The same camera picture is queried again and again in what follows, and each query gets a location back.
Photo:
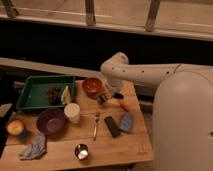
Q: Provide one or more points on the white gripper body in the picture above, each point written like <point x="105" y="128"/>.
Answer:
<point x="114" y="85"/>

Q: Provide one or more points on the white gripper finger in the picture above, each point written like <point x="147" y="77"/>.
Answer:
<point x="109" y="93"/>

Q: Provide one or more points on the black handled brush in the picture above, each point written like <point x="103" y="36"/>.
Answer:
<point x="102" y="99"/>

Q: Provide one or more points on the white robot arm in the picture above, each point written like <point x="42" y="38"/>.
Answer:
<point x="182" y="110"/>

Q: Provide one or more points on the orange red bowl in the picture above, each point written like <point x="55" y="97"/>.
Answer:
<point x="92" y="86"/>

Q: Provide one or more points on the orange carrot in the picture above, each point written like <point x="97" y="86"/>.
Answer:
<point x="123" y="105"/>

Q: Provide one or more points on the silver fork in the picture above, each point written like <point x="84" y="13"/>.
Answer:
<point x="97" y="118"/>

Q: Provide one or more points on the blue sponge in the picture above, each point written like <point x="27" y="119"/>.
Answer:
<point x="126" y="123"/>

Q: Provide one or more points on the black rectangular remote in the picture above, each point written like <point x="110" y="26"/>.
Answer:
<point x="113" y="128"/>

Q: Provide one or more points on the white cylindrical container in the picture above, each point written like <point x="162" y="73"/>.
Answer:
<point x="72" y="112"/>

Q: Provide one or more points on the pale wedge slice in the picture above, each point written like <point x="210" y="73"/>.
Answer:
<point x="66" y="97"/>

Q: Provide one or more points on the dark pine cone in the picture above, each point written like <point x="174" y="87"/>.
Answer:
<point x="54" y="95"/>

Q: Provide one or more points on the small metal cup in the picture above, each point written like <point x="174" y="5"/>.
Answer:
<point x="81" y="151"/>

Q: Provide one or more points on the purple bowl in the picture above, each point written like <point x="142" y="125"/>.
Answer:
<point x="50" y="121"/>

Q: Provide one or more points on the green plastic tray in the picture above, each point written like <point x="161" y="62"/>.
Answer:
<point x="34" y="96"/>

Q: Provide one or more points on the grey crumpled cloth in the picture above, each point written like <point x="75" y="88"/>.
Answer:
<point x="35" y="150"/>

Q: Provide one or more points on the red yellow apple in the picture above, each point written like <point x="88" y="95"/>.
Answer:
<point x="15" y="127"/>

